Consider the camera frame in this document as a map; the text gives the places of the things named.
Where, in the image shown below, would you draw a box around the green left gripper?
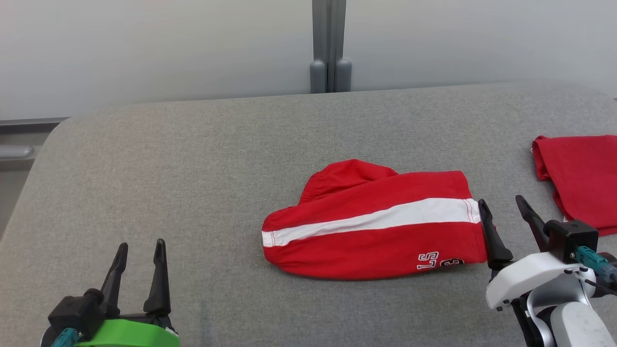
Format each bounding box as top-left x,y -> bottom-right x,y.
75,239 -> 180,347

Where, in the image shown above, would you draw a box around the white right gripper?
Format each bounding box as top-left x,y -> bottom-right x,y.
478,195 -> 596,310

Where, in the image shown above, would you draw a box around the red white basketball jersey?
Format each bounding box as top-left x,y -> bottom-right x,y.
532,135 -> 617,238

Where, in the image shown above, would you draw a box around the red white striped shorts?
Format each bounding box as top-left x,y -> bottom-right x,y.
262,159 -> 488,281

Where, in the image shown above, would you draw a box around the teal right cable connector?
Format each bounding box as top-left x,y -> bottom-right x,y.
574,246 -> 617,282

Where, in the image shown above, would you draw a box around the teal cable connector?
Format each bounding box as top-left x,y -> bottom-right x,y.
50,328 -> 80,347
574,246 -> 617,282

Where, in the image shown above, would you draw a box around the teal left cable connector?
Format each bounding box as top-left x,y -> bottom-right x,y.
50,328 -> 80,347

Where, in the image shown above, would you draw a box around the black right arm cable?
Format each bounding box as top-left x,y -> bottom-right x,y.
586,277 -> 617,297

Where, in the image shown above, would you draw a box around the grey rounded handle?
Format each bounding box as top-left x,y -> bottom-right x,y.
0,145 -> 35,160

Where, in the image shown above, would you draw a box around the dark grey wall rail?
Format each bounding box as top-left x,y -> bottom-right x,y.
0,117 -> 70,135

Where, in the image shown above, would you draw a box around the grey partition post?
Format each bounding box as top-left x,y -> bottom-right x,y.
309,0 -> 352,93

